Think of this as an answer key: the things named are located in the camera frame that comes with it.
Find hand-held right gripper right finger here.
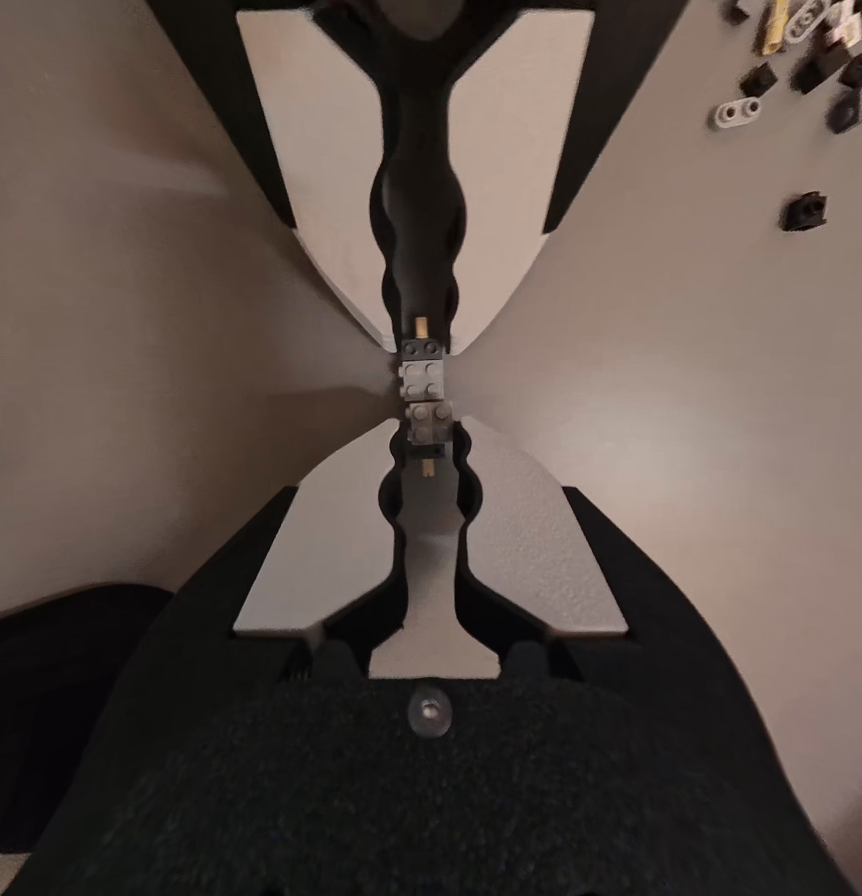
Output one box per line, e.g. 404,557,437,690
455,419,628,676

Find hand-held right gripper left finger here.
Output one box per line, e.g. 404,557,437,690
233,419,409,676

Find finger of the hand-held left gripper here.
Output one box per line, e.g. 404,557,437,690
235,8,404,354
441,8,597,354

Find dark grey brick assembly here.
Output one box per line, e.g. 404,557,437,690
399,338,454,463

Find grey desk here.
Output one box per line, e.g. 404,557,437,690
0,0,862,896

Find black mesh wrist rest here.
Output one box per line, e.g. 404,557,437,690
0,583,178,856

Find scattered small toy bricks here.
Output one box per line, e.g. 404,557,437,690
713,0,862,233

